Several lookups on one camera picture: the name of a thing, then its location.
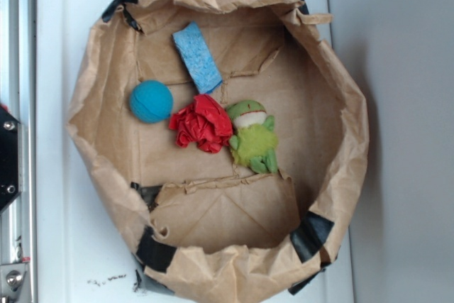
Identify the blue ball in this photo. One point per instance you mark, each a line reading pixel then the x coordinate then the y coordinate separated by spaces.
pixel 151 101

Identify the black metal bracket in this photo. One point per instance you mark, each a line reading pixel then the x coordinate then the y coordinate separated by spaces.
pixel 9 158

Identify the brown paper bag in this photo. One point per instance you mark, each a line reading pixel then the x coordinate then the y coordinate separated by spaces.
pixel 200 226

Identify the aluminium frame rail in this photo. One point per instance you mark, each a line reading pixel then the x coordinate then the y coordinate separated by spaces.
pixel 19 278

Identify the green frog plush toy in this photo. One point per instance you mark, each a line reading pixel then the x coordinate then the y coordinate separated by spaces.
pixel 254 141

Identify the blue sponge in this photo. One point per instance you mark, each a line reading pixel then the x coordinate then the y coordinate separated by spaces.
pixel 197 58

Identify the red crumpled paper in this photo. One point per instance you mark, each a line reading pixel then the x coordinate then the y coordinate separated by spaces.
pixel 203 122

